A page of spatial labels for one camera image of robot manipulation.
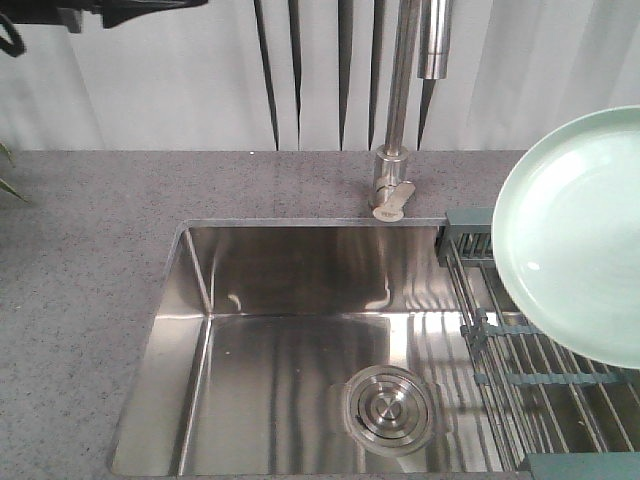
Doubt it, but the stainless steel sink basin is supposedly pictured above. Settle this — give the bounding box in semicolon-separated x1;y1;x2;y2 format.
109;218;534;479

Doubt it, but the round steel sink drain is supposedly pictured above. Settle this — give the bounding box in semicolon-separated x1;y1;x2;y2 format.
342;365;438;457

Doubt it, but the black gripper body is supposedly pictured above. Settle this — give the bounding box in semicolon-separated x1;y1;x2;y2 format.
1;0;208;29

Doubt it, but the white pleated curtain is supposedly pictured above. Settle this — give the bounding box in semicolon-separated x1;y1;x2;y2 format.
1;1;639;151

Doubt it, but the light green round plate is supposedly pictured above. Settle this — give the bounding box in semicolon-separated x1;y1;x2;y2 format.
491;105;639;369

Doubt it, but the green metal dish drying rack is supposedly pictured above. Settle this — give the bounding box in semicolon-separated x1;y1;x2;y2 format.
435;208;639;479

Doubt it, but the stainless steel faucet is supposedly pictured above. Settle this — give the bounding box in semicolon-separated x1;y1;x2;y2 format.
370;0;454;223

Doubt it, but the black hanging cable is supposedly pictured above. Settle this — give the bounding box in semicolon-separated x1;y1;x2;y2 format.
0;13;27;57

